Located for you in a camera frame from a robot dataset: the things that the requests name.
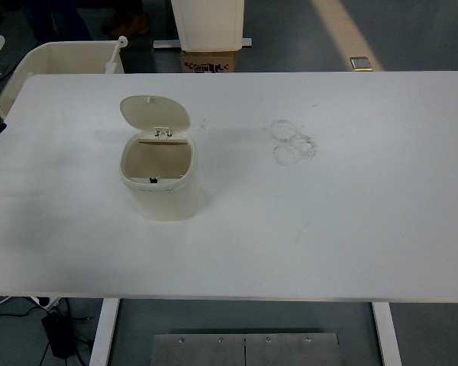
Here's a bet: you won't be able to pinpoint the grey metal base bar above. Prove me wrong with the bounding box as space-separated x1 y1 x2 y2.
153 37 253 50

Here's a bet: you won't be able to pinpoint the black power adapter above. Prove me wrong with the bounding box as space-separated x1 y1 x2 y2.
40 310 76 360

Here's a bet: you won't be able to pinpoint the square metal floor plate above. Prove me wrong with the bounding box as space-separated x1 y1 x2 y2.
349 56 374 72

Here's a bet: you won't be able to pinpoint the cream plastic trash bin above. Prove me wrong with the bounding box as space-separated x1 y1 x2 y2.
118 95 202 222

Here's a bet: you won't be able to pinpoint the grey metal plate with screws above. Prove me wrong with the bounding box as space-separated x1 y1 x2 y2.
153 332 343 366

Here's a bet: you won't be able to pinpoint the person's legs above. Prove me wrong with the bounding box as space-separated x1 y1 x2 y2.
25 0 95 43

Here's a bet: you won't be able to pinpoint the white table leg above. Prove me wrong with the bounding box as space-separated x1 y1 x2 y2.
371 302 404 366
89 298 121 366

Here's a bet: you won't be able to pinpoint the printed cardboard box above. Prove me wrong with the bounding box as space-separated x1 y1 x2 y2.
180 50 237 73

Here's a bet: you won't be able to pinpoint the black cable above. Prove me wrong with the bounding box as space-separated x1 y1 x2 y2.
0 297 100 366

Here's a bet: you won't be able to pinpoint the white power strip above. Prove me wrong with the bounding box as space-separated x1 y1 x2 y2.
0 295 60 310

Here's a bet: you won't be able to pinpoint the person's brown shoe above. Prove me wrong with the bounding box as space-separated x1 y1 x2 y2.
100 11 151 37

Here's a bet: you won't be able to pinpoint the large cream plastic tub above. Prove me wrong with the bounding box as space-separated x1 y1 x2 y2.
0 36 129 117

